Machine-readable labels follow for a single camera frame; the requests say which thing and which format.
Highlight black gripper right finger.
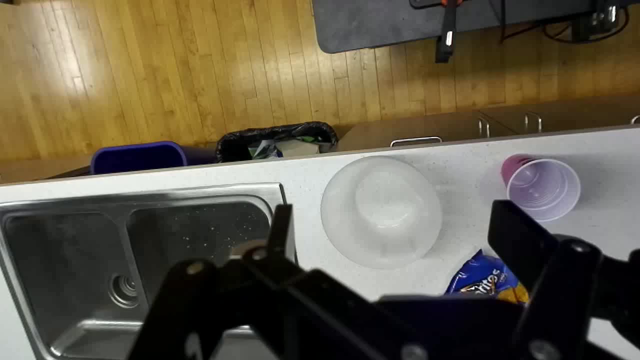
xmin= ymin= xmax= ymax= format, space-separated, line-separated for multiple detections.
xmin=486 ymin=197 xmax=640 ymax=360

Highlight magenta plastic cup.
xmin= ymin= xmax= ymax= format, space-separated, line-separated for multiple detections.
xmin=498 ymin=154 xmax=582 ymax=224

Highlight stainless steel double sink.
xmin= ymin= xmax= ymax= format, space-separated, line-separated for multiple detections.
xmin=0 ymin=181 xmax=298 ymax=360

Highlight grey floor mat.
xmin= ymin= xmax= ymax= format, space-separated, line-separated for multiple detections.
xmin=310 ymin=0 xmax=640 ymax=56

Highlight blue Doritos chip packet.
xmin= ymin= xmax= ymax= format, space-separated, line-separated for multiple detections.
xmin=443 ymin=247 xmax=532 ymax=305

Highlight clear plastic bowl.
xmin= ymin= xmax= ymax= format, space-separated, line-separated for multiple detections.
xmin=317 ymin=155 xmax=443 ymax=270

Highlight black floor cable bundle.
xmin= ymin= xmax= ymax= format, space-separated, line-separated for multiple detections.
xmin=498 ymin=0 xmax=631 ymax=46

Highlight black trash bin with bag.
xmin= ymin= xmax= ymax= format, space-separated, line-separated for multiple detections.
xmin=215 ymin=119 xmax=340 ymax=164

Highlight wooden lower cabinets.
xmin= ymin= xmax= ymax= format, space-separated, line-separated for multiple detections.
xmin=337 ymin=91 xmax=640 ymax=151

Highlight black stand with red part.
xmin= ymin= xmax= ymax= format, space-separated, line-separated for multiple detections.
xmin=407 ymin=0 xmax=467 ymax=65

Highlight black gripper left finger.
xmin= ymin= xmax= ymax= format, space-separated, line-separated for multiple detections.
xmin=125 ymin=203 xmax=316 ymax=360

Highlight blue plastic bin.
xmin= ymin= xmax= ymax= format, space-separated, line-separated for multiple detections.
xmin=90 ymin=140 xmax=190 ymax=175

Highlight silver drawer handle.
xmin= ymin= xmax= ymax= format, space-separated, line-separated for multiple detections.
xmin=387 ymin=133 xmax=443 ymax=148

